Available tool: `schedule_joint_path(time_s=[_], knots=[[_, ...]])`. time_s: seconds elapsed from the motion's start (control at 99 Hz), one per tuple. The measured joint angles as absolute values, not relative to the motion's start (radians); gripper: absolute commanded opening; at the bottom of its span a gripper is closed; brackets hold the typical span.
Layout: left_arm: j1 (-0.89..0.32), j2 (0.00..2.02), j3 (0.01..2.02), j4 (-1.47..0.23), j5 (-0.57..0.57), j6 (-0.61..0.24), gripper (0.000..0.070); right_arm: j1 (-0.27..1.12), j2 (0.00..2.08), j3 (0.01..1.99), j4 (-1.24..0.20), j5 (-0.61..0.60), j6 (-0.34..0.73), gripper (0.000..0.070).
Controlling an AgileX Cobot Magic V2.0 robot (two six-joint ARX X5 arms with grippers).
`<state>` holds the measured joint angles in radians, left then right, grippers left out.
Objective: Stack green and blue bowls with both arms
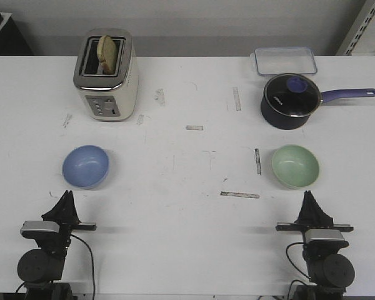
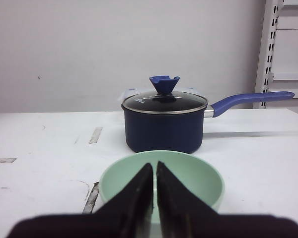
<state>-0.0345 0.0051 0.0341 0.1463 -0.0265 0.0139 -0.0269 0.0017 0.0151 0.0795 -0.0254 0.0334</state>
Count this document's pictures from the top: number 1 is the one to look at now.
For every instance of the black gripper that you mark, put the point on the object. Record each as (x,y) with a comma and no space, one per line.
(311,211)
(62,238)

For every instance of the blue bowl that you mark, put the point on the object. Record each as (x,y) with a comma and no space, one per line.
(86,166)

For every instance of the green bowl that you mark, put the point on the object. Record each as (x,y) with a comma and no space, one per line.
(295,166)

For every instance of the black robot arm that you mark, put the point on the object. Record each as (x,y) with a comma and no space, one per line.
(41,269)
(328,272)

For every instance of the dark blue saucepan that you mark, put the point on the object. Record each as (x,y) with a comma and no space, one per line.
(288,122)

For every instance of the cream and chrome toaster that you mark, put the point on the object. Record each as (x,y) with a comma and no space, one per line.
(107,97)

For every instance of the glass lid with blue knob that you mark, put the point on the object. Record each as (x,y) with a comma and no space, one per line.
(292,95)

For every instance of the clear plastic food container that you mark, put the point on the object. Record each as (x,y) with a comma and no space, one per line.
(270,61)

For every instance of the bread slice in toaster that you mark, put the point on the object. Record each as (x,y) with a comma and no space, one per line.
(107,54)

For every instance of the black box in corner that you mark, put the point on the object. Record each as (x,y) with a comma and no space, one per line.
(12,42)

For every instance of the white slotted shelf upright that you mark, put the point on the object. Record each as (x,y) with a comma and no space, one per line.
(360,39)

